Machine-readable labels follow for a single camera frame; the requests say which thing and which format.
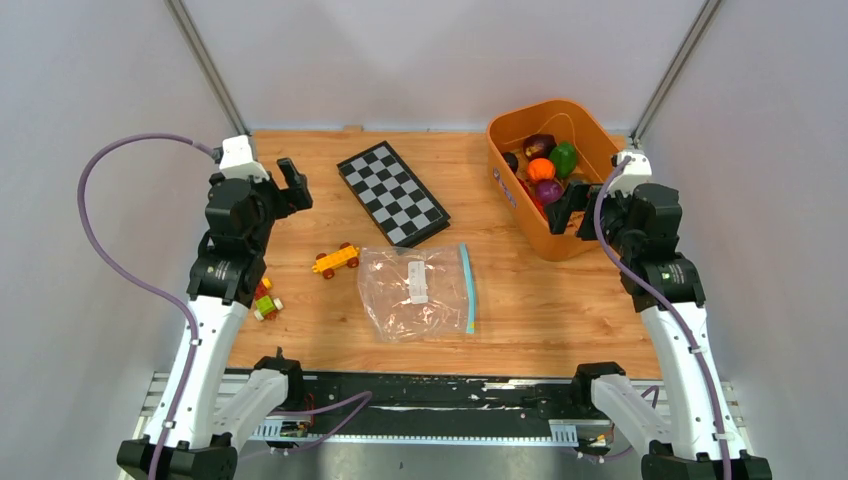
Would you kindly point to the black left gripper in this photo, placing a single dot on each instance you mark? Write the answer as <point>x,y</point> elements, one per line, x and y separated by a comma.
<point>295,198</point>

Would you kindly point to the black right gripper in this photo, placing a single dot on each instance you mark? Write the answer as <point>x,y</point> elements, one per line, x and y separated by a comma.
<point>577,197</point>

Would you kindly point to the green toy pepper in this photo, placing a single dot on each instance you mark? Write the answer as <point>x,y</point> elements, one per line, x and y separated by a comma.
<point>564,158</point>

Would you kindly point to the orange toy fruit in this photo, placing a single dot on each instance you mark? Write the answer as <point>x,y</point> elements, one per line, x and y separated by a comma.
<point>540,169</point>

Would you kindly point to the orange plastic basket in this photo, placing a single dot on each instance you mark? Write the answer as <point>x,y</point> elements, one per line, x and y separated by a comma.
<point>566,120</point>

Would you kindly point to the dark purple toy apple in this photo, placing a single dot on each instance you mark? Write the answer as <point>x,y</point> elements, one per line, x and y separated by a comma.
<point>538,146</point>

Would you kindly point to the small dark toy plum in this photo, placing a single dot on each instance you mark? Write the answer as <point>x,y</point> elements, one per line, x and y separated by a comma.
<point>511,161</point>

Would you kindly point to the clear zip top bag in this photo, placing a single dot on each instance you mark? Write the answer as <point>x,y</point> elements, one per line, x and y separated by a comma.
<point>414,294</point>

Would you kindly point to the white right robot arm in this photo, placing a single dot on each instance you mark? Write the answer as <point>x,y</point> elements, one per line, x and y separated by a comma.
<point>700,440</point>

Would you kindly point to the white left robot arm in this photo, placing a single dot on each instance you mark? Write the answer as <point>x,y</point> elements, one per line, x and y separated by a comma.
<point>188,437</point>

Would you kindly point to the purple toy onion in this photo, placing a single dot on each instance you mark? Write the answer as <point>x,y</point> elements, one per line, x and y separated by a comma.
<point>548,191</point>

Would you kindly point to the red toy chili pepper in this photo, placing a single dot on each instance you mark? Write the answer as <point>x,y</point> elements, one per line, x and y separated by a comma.
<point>530,192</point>

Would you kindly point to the yellow toy brick car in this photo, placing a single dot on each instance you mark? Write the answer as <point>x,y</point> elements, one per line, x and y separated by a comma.
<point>326,264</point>

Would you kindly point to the black white chessboard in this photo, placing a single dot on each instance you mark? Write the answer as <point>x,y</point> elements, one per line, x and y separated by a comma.
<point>403,209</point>

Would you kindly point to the red green toy brick car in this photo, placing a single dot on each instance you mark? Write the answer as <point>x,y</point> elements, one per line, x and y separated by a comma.
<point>267,306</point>

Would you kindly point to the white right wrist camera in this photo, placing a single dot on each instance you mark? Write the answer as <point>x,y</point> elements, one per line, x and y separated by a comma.
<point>636,171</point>

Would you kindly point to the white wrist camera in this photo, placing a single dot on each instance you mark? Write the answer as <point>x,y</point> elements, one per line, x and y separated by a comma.
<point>636,171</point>
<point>239,160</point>

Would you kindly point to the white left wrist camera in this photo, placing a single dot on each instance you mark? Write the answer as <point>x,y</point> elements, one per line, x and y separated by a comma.
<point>239,160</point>

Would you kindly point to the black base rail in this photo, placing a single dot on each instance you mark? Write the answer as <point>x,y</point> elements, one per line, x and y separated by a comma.
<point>421,406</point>

